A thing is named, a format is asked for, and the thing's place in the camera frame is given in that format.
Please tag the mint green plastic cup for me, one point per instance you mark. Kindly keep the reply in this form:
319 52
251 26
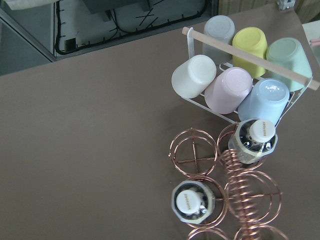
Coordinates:
289 53

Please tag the grey plastic cup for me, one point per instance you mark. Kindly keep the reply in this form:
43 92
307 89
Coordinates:
222 28

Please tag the white plastic cup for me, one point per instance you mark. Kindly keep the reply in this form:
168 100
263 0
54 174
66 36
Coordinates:
192 77

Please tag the tea bottle white cap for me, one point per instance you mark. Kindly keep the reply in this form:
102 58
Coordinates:
192 201
253 140

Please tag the cup rack with cups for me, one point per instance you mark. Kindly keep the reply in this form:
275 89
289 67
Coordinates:
191 34

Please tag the pink plastic cup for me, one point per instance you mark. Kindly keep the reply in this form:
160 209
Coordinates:
228 90

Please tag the yellow plastic cup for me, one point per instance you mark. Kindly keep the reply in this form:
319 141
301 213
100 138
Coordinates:
253 41

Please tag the copper wire bottle basket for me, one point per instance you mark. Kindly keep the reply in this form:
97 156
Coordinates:
252 197

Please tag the light blue plastic cup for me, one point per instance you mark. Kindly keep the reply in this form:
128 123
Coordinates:
267 100

